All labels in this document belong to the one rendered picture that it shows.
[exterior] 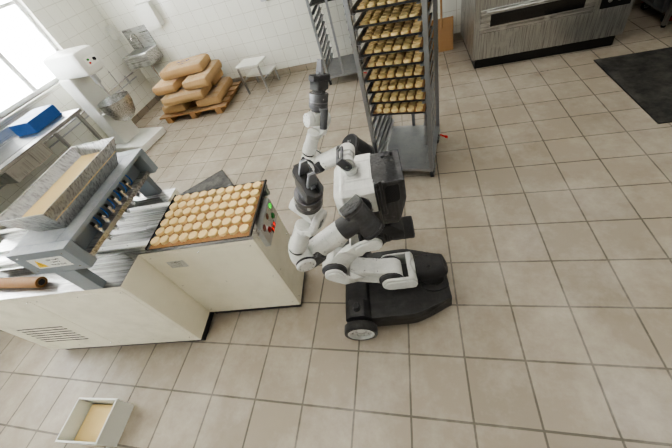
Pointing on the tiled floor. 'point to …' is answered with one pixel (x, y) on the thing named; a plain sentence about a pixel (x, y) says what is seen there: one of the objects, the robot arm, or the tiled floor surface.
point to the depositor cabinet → (106, 303)
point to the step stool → (255, 70)
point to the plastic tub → (96, 422)
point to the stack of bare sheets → (211, 183)
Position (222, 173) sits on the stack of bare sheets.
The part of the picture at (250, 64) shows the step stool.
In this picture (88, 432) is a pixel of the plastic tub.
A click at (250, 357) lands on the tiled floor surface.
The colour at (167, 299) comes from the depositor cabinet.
